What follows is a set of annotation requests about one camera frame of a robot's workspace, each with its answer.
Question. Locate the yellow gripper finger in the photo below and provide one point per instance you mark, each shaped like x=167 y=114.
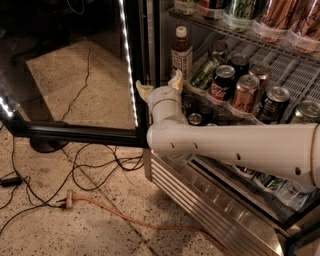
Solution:
x=143 y=90
x=177 y=81

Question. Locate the brown tea bottle white cap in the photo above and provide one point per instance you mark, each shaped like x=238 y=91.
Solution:
x=182 y=53

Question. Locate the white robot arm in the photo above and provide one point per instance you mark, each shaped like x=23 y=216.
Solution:
x=290 y=151

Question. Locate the stainless steel fridge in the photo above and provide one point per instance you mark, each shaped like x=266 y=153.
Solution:
x=224 y=198

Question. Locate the glass fridge door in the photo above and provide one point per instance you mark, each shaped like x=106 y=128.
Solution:
x=68 y=69

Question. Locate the green can bottom shelf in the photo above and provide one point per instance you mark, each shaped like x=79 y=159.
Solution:
x=268 y=182

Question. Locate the clear water bottle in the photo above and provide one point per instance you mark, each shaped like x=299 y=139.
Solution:
x=293 y=194

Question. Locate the green soda can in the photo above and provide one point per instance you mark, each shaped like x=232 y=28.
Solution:
x=203 y=75

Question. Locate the red cola can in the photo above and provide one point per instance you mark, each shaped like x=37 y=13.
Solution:
x=222 y=83

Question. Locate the dark can second row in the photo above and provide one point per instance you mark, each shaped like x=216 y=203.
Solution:
x=240 y=63

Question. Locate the orange soda can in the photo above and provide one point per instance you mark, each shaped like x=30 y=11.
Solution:
x=245 y=93

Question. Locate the copper can second row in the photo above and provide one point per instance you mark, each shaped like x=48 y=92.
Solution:
x=262 y=72

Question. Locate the black soda can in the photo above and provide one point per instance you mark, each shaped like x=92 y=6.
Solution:
x=273 y=105

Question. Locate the black round stand base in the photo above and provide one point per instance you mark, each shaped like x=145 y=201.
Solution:
x=43 y=145

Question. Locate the black power adapter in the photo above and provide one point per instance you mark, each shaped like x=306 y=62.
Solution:
x=7 y=182

